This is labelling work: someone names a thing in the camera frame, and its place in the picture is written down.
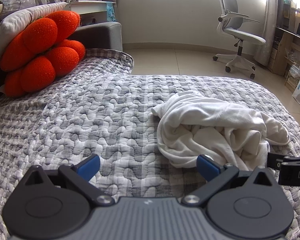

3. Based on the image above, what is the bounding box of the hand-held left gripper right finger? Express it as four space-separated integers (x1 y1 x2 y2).
181 154 278 207

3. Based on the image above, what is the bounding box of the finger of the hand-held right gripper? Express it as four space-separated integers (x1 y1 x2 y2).
266 151 285 169

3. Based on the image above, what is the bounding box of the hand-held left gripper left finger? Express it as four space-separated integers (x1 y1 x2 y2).
22 154 115 207

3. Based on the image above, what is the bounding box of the white garment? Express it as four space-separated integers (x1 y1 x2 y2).
151 90 292 169

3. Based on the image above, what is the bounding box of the grey checked quilt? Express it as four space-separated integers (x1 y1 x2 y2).
0 49 300 240

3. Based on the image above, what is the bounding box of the clear plastic box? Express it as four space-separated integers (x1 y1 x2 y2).
287 64 300 81

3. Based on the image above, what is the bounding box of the wooden shelf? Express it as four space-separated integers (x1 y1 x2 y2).
267 0 300 93

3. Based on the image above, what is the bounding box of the white office chair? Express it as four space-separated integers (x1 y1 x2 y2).
212 0 267 79

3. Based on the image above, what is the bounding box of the orange flower cushion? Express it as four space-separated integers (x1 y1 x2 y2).
0 10 87 98

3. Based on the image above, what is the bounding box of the blue printed bag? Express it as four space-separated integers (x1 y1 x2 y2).
106 2 117 23

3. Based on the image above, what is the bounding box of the white desk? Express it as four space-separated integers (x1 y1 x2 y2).
65 0 118 27

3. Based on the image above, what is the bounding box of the grey white pillow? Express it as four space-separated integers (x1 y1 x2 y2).
0 2 68 67

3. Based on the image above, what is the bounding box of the grey patterned bag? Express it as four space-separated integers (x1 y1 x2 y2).
0 0 53 20

